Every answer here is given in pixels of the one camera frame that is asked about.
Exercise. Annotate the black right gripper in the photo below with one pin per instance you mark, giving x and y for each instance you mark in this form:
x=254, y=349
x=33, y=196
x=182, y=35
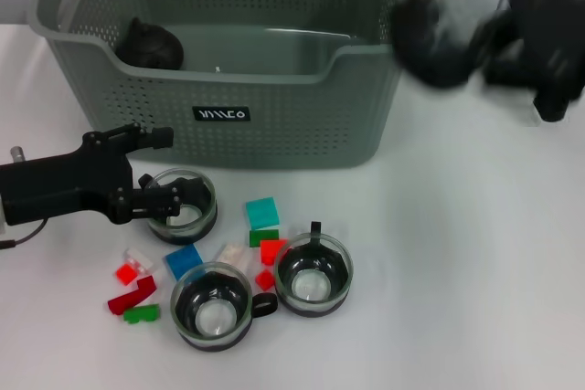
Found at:
x=516, y=56

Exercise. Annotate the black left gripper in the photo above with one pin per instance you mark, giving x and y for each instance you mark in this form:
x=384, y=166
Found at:
x=59, y=189

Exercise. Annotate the glass teacup with black sleeve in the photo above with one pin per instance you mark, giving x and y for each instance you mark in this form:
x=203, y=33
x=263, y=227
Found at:
x=201, y=230
x=315, y=308
x=215, y=342

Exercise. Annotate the grey perforated plastic storage bin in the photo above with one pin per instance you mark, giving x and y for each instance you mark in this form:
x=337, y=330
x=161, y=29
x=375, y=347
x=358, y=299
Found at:
x=274, y=134

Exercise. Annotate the clear small lego brick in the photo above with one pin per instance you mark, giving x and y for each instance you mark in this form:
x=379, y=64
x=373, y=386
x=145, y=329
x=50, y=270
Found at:
x=139, y=258

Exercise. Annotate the blue toy brick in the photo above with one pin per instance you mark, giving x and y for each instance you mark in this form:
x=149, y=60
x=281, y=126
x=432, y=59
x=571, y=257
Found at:
x=183, y=261

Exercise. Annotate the small red toy brick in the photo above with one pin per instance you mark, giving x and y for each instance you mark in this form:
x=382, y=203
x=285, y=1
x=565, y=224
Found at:
x=265, y=279
x=126, y=273

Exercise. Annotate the dark round clay teapot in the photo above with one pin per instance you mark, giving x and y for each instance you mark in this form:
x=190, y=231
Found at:
x=148, y=49

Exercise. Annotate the dark red bent toy brick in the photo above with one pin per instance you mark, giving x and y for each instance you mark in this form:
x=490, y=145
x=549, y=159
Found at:
x=144, y=289

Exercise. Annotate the translucent white toy brick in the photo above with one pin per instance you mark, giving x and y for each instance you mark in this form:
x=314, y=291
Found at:
x=233, y=256

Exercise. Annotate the teal toy brick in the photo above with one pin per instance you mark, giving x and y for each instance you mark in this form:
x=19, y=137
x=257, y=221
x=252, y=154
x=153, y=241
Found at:
x=262, y=213

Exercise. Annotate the dark green flat toy brick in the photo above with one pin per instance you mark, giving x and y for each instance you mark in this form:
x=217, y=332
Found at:
x=262, y=238

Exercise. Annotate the bright green arched toy brick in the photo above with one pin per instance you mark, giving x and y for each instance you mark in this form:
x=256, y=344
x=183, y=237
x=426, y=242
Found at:
x=141, y=314

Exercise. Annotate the red sloped toy brick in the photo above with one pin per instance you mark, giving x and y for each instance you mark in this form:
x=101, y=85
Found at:
x=269, y=253

